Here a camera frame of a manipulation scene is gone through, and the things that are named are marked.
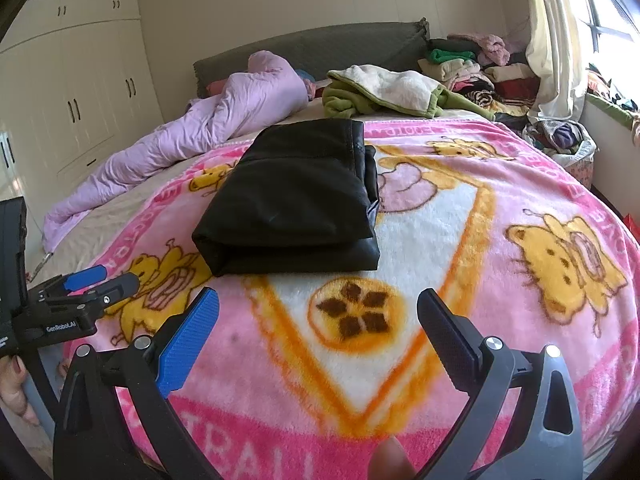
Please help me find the green cream fleece blanket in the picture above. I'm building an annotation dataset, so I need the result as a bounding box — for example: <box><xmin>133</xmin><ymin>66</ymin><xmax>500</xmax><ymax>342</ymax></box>
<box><xmin>321</xmin><ymin>64</ymin><xmax>493</xmax><ymax>120</ymax></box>

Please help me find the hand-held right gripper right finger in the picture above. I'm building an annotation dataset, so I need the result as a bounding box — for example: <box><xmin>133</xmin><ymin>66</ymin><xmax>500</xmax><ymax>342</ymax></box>
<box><xmin>416</xmin><ymin>287</ymin><xmax>586</xmax><ymax>480</ymax></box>

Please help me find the person's right hand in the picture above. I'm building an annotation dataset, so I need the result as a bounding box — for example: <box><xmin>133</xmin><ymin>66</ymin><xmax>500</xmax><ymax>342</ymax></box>
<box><xmin>369</xmin><ymin>435</ymin><xmax>417</xmax><ymax>480</ymax></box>

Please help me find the pink printed blanket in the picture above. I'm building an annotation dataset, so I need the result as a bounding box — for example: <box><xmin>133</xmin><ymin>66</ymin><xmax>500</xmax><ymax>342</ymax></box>
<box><xmin>65</xmin><ymin>119</ymin><xmax>640</xmax><ymax>480</ymax></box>

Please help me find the lilac duvet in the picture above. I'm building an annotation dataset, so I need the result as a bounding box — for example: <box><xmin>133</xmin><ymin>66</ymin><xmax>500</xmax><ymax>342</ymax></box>
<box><xmin>42</xmin><ymin>51</ymin><xmax>311</xmax><ymax>251</ymax></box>

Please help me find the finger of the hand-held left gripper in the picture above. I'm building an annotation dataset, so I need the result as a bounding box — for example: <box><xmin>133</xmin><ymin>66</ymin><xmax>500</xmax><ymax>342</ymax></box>
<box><xmin>90</xmin><ymin>272</ymin><xmax>141</xmax><ymax>307</ymax></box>
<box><xmin>62</xmin><ymin>265</ymin><xmax>108</xmax><ymax>293</ymax></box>

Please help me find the basket of clothes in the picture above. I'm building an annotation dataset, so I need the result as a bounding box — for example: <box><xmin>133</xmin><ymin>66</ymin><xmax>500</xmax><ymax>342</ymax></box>
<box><xmin>522</xmin><ymin>117</ymin><xmax>598</xmax><ymax>183</ymax></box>

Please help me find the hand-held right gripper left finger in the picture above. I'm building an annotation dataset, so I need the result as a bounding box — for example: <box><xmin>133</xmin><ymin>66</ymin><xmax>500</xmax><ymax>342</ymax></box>
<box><xmin>52</xmin><ymin>286</ymin><xmax>221</xmax><ymax>480</ymax></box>

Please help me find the window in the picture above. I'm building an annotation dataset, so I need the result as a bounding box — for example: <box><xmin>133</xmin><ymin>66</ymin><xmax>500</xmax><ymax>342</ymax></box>
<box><xmin>570</xmin><ymin>0</ymin><xmax>640</xmax><ymax>111</ymax></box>

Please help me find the black leather jacket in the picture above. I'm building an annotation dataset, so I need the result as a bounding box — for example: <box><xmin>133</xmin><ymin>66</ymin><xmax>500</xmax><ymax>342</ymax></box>
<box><xmin>191</xmin><ymin>119</ymin><xmax>381</xmax><ymax>278</ymax></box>

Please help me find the cream curtain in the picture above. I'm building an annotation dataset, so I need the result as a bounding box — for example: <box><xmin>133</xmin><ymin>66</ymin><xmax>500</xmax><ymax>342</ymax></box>
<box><xmin>522</xmin><ymin>0</ymin><xmax>588</xmax><ymax>121</ymax></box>

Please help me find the grey headboard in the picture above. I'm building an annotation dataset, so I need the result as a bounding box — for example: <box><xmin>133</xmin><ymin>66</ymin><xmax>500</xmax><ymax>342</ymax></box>
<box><xmin>192</xmin><ymin>17</ymin><xmax>431</xmax><ymax>98</ymax></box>

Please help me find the pile of folded clothes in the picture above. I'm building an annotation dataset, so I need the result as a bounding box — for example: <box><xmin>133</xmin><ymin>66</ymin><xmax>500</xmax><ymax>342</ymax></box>
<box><xmin>417</xmin><ymin>32</ymin><xmax>538</xmax><ymax>118</ymax></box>

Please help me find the white wardrobe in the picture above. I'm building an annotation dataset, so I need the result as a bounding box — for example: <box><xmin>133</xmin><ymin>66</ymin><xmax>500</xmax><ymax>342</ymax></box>
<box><xmin>0</xmin><ymin>0</ymin><xmax>166</xmax><ymax>201</ymax></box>

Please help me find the person's left hand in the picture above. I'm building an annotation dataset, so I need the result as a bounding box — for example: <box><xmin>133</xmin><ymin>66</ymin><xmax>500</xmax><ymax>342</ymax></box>
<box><xmin>0</xmin><ymin>355</ymin><xmax>38</xmax><ymax>426</ymax></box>

